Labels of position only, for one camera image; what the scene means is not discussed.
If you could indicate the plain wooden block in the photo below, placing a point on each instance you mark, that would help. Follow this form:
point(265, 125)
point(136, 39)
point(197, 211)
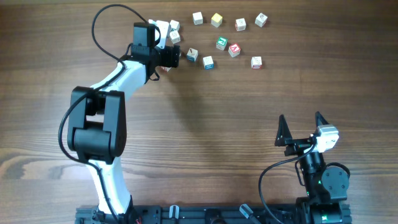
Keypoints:
point(174, 37)

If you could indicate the white wooden block top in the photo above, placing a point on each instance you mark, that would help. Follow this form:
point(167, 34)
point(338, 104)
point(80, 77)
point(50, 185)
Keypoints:
point(197, 18)

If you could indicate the red A block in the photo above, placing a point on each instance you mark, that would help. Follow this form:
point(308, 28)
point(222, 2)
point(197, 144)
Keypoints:
point(234, 50)

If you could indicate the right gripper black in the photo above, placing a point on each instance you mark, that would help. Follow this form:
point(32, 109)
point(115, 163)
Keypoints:
point(284, 138)

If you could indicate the wooden block blue side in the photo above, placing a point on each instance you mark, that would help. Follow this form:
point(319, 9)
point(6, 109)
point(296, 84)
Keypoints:
point(208, 62)

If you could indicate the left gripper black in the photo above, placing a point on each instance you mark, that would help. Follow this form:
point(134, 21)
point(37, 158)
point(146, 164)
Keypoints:
point(171, 58)

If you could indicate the wooden block teal side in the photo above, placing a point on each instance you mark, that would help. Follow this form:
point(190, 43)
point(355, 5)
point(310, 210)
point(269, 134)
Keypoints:
point(174, 25)

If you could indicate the wooden block blue picture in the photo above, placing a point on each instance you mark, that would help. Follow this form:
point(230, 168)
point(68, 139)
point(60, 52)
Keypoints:
point(192, 54)

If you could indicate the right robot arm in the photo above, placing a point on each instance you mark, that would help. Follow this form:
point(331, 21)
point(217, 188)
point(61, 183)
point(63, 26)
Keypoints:
point(326, 184)

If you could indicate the yellow wooden block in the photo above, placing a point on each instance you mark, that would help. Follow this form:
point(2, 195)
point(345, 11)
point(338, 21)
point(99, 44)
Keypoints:
point(216, 20)

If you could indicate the green picture block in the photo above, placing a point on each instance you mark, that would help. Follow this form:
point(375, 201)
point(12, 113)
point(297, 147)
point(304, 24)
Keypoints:
point(221, 43)

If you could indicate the wooden block red stripes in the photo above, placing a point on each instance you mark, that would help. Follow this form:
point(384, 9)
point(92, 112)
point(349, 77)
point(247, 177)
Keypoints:
point(166, 69)

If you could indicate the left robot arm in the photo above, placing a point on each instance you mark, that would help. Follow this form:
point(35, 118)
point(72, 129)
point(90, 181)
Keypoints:
point(96, 120)

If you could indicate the wooden block far right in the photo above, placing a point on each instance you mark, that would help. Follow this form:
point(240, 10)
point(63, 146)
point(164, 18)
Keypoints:
point(261, 19)

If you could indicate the wooden block red picture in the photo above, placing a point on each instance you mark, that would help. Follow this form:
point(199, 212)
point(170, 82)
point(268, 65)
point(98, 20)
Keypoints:
point(240, 24)

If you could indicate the wooden block red bottom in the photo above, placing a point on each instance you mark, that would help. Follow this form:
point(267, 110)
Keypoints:
point(256, 62)

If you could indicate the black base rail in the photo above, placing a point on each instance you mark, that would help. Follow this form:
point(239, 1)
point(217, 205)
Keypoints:
point(279, 213)

